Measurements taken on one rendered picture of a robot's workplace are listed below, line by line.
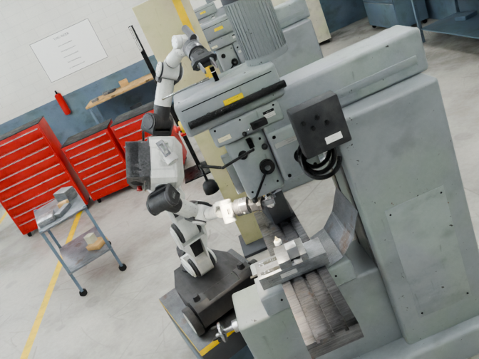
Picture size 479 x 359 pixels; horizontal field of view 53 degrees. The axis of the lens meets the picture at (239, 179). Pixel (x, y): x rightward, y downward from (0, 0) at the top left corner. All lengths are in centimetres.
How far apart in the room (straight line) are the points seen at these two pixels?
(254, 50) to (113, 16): 920
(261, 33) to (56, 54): 959
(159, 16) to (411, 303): 266
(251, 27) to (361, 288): 143
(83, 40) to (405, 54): 958
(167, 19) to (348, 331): 269
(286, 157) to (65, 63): 956
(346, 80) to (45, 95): 995
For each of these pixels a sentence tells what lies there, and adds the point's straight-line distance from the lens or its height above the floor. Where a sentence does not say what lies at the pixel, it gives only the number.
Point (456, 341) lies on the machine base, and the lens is 290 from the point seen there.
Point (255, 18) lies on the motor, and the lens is 208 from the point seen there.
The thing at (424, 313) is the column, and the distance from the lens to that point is 278.
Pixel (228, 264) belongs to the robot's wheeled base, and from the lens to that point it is 333.
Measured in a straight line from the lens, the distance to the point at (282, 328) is 263.
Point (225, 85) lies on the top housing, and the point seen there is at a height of 188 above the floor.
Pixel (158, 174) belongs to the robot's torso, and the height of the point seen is 153.
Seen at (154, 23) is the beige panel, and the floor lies 214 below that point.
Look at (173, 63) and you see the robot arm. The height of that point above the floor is 199.
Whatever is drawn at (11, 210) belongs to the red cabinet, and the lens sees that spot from 765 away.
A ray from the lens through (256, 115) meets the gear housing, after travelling 212.
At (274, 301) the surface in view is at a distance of 250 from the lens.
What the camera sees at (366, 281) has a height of 66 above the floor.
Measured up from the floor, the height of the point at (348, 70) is 171.
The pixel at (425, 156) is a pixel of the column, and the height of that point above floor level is 123.
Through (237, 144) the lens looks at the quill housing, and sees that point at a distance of 216.
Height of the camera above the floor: 232
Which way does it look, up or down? 23 degrees down
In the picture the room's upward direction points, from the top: 25 degrees counter-clockwise
